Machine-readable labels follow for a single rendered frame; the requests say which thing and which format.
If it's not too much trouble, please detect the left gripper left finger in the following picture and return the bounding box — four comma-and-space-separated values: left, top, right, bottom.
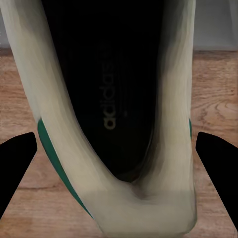
0, 132, 37, 219

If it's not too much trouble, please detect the gym shoe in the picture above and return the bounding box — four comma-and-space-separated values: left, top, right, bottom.
0, 0, 197, 238

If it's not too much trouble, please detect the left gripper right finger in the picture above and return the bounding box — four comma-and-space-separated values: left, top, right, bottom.
195, 132, 238, 232

